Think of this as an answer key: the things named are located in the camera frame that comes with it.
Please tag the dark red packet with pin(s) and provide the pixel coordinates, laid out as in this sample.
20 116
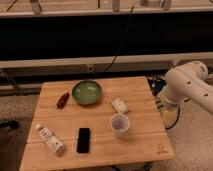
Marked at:
63 100

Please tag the white plastic bottle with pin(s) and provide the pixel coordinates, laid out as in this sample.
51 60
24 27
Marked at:
52 141

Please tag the blue device with cables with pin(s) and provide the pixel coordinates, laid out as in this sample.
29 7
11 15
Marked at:
156 84

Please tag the white ceramic cup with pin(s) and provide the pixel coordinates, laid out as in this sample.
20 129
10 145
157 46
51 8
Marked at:
119 124

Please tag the black chair base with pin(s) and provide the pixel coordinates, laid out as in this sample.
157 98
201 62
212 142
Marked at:
11 123

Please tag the green ceramic bowl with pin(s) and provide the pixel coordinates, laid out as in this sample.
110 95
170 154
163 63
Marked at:
86 92

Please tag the small white box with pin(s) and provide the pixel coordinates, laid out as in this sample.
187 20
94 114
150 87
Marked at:
120 106

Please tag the black smartphone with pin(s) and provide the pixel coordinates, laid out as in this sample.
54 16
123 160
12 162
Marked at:
83 142

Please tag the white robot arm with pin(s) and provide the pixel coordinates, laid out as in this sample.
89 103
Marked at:
187 81

